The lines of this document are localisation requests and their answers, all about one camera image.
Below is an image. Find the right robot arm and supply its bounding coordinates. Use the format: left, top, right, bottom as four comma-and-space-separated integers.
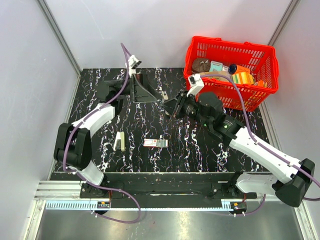
161, 90, 315, 208

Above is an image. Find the cardboard box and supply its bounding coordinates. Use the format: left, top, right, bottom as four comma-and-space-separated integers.
200, 70, 232, 82

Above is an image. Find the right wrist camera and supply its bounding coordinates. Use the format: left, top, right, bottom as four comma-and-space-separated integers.
187, 73, 204, 96

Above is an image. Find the teal small box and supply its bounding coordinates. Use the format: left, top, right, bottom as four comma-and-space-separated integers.
209, 60, 223, 72

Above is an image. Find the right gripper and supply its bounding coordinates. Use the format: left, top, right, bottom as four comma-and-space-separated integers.
159, 89, 212, 128

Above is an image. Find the brown round item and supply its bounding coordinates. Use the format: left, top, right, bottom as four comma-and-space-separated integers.
191, 57, 211, 73

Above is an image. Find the white cable duct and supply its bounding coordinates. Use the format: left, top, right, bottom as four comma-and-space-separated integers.
45, 200, 110, 211

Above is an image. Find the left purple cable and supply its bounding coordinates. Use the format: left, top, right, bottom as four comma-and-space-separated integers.
62, 42, 142, 224

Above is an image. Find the purple cable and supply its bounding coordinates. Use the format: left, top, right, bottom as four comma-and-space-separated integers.
62, 42, 142, 224
199, 73, 320, 217

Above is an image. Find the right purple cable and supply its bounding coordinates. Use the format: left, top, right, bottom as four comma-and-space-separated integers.
199, 73, 320, 217

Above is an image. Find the staple box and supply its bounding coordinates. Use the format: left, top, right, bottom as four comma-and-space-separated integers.
143, 138, 168, 148

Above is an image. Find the green orange box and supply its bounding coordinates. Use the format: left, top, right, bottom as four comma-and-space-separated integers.
232, 72, 255, 85

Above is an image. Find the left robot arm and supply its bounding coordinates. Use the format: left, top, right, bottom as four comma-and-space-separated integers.
53, 73, 163, 198

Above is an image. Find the red plastic basket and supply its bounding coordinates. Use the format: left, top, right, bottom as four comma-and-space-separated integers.
183, 36, 279, 112

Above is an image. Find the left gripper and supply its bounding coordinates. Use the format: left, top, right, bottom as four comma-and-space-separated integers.
112, 73, 163, 104

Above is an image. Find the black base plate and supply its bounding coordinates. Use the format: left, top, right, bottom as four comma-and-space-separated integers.
79, 181, 258, 200

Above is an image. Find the grey staple magazine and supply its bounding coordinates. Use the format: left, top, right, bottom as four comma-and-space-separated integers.
161, 91, 169, 102

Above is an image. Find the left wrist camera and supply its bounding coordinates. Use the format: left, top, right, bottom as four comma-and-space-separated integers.
125, 55, 142, 77

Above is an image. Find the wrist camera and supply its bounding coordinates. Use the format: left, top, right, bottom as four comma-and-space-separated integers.
125, 55, 142, 77
187, 73, 204, 96

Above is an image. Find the aluminium rail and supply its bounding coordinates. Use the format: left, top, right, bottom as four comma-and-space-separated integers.
34, 180, 306, 201

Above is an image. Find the blue capped orange bottle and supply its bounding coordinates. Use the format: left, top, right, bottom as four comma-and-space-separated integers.
228, 63, 251, 75

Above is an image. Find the white stapler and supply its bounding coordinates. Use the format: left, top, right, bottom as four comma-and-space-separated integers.
113, 131, 126, 152

